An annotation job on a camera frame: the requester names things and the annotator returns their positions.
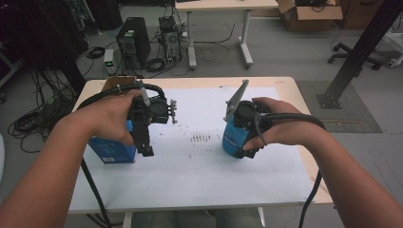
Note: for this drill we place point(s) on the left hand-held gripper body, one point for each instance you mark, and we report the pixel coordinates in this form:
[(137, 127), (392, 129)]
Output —
[(155, 111)]

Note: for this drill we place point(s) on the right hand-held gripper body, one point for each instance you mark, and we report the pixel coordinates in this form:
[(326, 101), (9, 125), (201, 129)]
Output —
[(244, 112)]

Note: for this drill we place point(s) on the blue can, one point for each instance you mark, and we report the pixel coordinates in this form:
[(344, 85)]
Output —
[(234, 137)]

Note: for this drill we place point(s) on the blue cardboard box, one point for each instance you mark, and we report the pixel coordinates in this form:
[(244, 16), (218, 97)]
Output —
[(111, 152)]

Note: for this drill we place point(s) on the person's left hand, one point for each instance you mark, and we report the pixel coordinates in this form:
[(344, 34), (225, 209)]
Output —
[(106, 117)]

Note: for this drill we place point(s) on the person's right hand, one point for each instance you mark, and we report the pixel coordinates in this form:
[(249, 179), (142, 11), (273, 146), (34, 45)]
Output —
[(286, 126)]

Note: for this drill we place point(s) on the white table mat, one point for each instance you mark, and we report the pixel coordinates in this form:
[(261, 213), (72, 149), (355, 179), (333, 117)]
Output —
[(202, 177)]

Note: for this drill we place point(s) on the small grey power supply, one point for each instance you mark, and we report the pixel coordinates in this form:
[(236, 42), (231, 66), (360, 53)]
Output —
[(109, 61)]

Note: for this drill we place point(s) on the open computer case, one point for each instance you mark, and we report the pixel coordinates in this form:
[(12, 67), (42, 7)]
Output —
[(171, 39)]

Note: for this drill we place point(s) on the black computer tower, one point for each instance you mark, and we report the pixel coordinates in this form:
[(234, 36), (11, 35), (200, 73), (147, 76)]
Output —
[(133, 41)]

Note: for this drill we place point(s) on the grey floor mat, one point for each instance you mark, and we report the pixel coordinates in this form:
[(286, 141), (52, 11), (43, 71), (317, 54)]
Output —
[(348, 117)]

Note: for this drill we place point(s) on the light wooden side table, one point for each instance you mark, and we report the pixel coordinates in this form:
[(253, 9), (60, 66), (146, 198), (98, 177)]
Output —
[(221, 4)]

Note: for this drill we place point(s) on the open brown cardboard box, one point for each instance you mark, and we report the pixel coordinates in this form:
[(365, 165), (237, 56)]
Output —
[(312, 15)]

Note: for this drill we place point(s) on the black office chair base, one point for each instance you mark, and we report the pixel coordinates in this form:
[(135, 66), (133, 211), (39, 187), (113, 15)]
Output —
[(351, 56)]

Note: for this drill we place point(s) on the dark curtain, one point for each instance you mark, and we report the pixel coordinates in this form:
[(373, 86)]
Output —
[(34, 34)]

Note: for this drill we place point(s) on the white device on floor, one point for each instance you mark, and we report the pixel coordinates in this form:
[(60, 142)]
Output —
[(394, 62)]

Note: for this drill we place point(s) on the black metal post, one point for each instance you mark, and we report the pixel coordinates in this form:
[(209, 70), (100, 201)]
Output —
[(358, 50)]

